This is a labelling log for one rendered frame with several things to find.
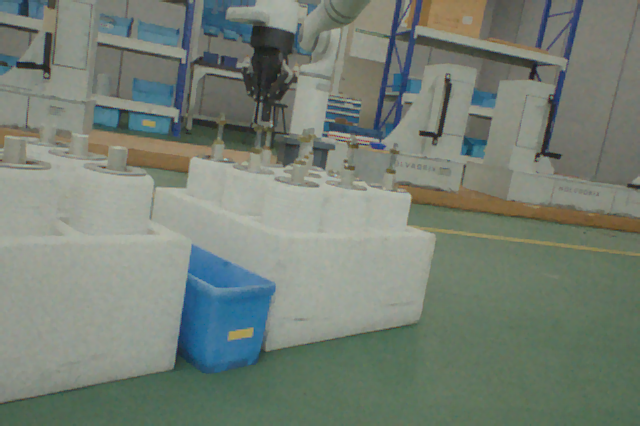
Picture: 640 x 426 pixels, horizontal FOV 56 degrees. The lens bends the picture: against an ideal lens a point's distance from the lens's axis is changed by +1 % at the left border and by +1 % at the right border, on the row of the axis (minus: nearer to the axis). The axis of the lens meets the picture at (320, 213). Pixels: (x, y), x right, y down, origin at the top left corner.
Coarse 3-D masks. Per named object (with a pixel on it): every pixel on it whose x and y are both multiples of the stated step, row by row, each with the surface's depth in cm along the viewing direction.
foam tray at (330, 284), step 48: (192, 240) 105; (240, 240) 96; (288, 240) 89; (336, 240) 96; (384, 240) 104; (432, 240) 114; (288, 288) 91; (336, 288) 98; (384, 288) 107; (288, 336) 93; (336, 336) 101
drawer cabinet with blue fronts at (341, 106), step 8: (328, 96) 658; (336, 96) 663; (344, 96) 665; (328, 104) 660; (336, 104) 662; (344, 104) 665; (352, 104) 668; (360, 104) 670; (328, 112) 661; (336, 112) 663; (344, 112) 665; (352, 112) 671; (360, 112) 672; (328, 120) 663; (352, 120) 670; (328, 128) 665
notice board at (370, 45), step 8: (360, 32) 733; (368, 32) 736; (376, 32) 738; (352, 40) 733; (360, 40) 735; (368, 40) 738; (376, 40) 740; (384, 40) 743; (352, 48) 734; (360, 48) 737; (368, 48) 740; (376, 48) 742; (384, 48) 745; (352, 56) 735; (360, 56) 738; (368, 56) 741; (376, 56) 744; (384, 56) 747
